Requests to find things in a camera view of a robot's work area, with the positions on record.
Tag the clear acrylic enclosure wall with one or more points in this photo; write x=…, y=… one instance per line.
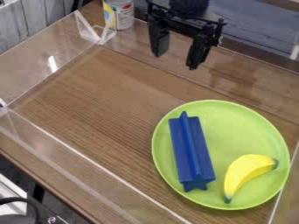
x=85, y=94

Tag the blue star-shaped block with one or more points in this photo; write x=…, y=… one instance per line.
x=193, y=157

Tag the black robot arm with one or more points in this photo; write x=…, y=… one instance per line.
x=186, y=17

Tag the green round plate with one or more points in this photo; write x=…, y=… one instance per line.
x=237, y=131

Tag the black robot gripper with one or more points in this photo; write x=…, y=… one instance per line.
x=189, y=17

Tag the yellow toy banana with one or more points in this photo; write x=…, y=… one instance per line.
x=245, y=169

